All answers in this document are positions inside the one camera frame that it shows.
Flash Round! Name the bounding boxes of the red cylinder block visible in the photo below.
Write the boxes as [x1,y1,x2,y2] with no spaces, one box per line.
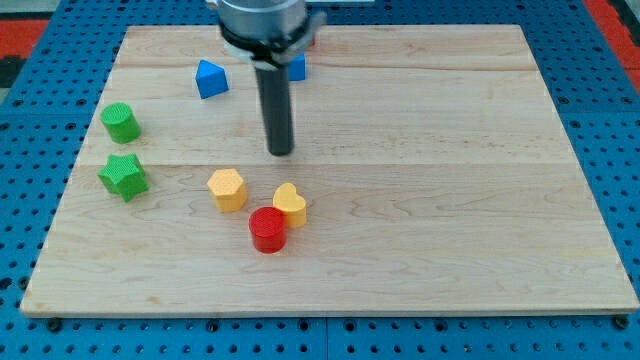
[248,207,287,254]

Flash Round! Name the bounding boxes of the blue cube block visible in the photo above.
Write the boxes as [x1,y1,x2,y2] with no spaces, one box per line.
[288,53,306,81]

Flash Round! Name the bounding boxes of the blue triangle block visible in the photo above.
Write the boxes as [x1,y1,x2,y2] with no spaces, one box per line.
[195,59,229,99]

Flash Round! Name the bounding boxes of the yellow heart block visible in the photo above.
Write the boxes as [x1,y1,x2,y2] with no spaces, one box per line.
[272,183,307,228]

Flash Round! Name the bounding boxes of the yellow hexagon block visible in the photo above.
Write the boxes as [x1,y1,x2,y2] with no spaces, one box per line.
[207,168,248,213]

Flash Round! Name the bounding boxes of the green star block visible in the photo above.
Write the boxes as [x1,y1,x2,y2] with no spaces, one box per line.
[97,153,149,202]

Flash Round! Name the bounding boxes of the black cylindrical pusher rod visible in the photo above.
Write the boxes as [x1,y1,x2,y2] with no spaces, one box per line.
[255,66,294,156]

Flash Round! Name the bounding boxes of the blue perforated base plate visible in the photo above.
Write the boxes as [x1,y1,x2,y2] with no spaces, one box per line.
[1,0,639,359]

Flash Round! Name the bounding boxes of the green cylinder block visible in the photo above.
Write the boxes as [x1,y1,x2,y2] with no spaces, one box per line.
[100,102,141,144]

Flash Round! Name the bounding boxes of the wooden board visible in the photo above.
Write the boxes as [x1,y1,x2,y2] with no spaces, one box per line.
[21,25,639,318]

